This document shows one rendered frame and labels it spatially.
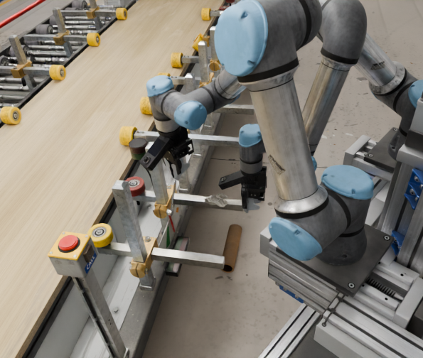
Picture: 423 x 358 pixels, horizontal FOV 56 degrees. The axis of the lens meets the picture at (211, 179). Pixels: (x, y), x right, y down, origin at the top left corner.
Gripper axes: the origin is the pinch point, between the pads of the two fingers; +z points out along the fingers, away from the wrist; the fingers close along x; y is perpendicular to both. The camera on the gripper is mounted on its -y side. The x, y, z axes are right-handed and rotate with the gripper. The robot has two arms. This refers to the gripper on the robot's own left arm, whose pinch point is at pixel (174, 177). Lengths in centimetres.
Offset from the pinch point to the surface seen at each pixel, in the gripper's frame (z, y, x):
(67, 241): -24, -41, -21
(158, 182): 4.8, -2.7, 7.3
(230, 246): 97, 39, 25
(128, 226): -1.3, -22.8, -7.0
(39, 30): 24, 47, 236
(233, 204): 17.1, 15.1, -10.6
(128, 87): 15, 36, 89
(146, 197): 16.9, -4.8, 16.3
